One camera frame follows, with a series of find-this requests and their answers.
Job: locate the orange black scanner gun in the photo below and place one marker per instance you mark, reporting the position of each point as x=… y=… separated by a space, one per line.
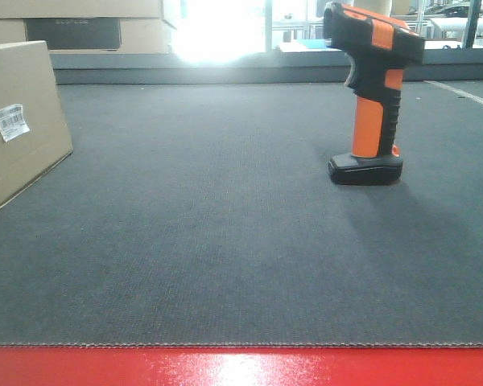
x=380 y=48

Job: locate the red metal conveyor frame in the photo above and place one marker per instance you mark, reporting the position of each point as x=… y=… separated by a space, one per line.
x=248 y=366

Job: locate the stacked cardboard box with black panel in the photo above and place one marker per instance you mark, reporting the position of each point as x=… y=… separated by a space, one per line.
x=91 y=35

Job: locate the white barcode label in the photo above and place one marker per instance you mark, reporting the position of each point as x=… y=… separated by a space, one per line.
x=12 y=122

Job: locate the dark grey conveyor belt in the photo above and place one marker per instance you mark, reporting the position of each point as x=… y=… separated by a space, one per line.
x=205 y=215

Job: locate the brown cardboard package box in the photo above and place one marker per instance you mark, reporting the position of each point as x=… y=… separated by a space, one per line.
x=34 y=135

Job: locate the upper stacked cardboard box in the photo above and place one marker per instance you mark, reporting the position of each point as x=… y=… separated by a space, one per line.
x=166 y=11

